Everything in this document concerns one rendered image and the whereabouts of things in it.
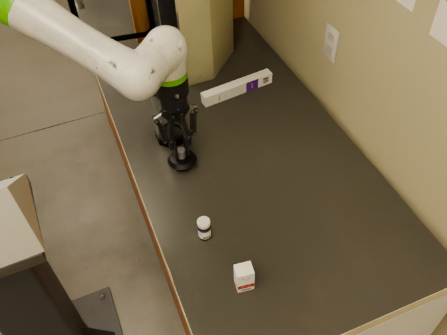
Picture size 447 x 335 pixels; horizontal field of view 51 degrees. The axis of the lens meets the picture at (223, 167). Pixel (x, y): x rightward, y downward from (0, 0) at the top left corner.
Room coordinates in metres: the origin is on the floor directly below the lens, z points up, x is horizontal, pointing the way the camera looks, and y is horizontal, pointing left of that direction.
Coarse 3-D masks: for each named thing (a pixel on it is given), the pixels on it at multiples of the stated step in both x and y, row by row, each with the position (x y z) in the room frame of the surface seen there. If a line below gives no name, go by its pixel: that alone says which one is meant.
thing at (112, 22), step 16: (96, 0) 1.65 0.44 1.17; (112, 0) 1.66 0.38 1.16; (128, 0) 1.67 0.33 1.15; (144, 0) 1.68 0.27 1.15; (80, 16) 1.63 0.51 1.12; (96, 16) 1.64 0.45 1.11; (112, 16) 1.65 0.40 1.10; (128, 16) 1.67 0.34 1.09; (144, 16) 1.68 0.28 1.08; (112, 32) 1.65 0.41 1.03; (128, 32) 1.66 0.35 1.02
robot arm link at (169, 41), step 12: (156, 36) 0.98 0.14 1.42; (168, 36) 0.98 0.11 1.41; (180, 36) 1.00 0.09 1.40; (156, 48) 0.94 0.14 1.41; (168, 48) 0.95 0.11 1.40; (180, 48) 0.97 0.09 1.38; (168, 60) 0.93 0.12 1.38; (180, 60) 0.96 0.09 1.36; (180, 72) 0.97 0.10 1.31; (168, 84) 0.96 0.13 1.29
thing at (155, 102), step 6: (156, 102) 1.09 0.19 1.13; (156, 108) 1.09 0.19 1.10; (156, 114) 1.09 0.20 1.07; (162, 120) 1.09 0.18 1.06; (156, 126) 1.10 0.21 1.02; (162, 126) 1.09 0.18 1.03; (174, 126) 1.09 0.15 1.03; (180, 126) 1.10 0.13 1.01; (156, 132) 1.11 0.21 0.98; (174, 132) 1.09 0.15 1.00; (180, 132) 1.10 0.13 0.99; (174, 138) 1.09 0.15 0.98
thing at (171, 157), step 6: (180, 150) 1.00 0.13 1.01; (168, 156) 1.02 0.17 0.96; (174, 156) 1.01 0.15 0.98; (180, 156) 0.99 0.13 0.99; (186, 156) 1.00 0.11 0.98; (192, 156) 1.00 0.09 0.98; (168, 162) 0.99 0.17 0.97; (174, 162) 0.98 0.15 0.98; (180, 162) 0.98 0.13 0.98; (186, 162) 0.98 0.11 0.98; (192, 162) 0.98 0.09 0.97; (174, 168) 0.97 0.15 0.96; (180, 168) 0.96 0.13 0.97; (186, 168) 0.96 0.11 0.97
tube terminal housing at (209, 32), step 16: (176, 0) 1.40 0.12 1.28; (192, 0) 1.42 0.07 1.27; (208, 0) 1.44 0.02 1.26; (224, 0) 1.55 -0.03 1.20; (192, 16) 1.42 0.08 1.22; (208, 16) 1.44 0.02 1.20; (224, 16) 1.55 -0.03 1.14; (192, 32) 1.42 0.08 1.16; (208, 32) 1.44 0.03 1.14; (224, 32) 1.54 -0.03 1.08; (192, 48) 1.41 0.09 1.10; (208, 48) 1.43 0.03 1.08; (224, 48) 1.54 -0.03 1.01; (192, 64) 1.41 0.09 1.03; (208, 64) 1.43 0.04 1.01; (192, 80) 1.41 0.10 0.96
